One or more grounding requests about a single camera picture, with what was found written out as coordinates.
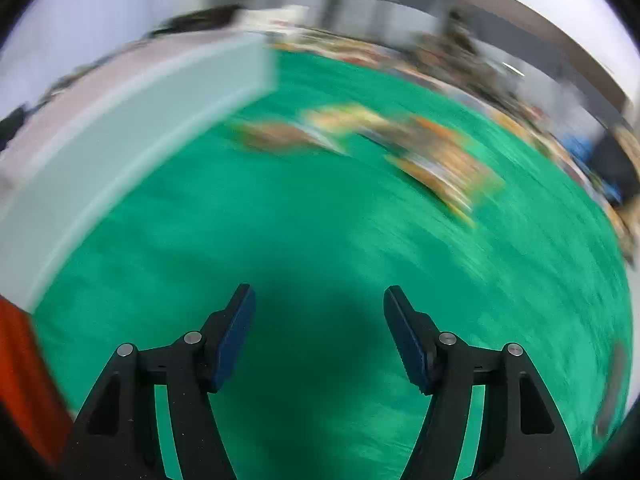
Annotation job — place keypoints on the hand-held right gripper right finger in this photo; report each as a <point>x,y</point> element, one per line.
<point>407,345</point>

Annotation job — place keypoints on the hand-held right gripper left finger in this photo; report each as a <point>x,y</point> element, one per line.
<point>235,340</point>

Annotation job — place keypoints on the tan packet white label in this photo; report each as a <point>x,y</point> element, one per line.
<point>450,165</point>

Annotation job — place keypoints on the brown clear snack packet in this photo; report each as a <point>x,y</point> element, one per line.
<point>280,137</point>

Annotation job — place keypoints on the white cardboard box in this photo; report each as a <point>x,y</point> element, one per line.
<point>100,160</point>

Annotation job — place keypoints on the orange sausage snack packet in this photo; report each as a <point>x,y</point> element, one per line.
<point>345,117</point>

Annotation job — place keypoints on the green patterned tablecloth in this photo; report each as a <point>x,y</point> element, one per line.
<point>325,240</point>

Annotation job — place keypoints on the orange red plastic object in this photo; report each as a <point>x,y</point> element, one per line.
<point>25,370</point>

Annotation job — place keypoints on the black bag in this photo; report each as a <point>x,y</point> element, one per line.
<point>617,165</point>

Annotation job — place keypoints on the brown padded headboard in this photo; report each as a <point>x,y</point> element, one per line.
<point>560,40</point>

